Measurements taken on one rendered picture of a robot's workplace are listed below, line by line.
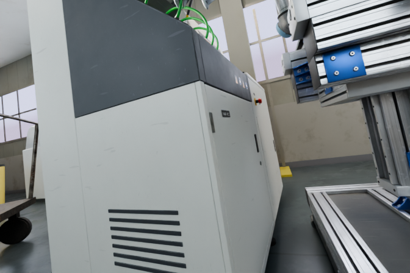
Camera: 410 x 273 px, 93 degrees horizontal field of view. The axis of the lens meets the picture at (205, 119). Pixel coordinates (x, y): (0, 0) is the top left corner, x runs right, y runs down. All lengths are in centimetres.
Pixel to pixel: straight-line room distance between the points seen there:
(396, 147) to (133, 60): 93
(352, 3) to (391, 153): 52
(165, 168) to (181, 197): 10
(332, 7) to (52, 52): 106
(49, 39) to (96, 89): 40
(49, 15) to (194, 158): 94
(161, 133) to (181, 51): 25
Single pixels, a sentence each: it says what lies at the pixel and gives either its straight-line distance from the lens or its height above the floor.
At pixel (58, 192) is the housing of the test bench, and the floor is 50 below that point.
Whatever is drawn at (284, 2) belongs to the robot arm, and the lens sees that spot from 138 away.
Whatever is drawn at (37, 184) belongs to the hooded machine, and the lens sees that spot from 432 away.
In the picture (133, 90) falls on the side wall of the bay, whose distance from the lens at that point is 70.
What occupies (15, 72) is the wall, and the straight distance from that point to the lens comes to 685.
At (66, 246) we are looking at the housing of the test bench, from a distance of 112.
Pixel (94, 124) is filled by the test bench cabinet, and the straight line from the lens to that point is 84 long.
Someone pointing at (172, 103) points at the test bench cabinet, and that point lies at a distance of 59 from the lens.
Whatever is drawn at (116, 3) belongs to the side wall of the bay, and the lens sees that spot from 86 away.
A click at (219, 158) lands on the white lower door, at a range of 58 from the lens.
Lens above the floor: 64
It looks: 5 degrees up
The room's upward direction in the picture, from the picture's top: 9 degrees counter-clockwise
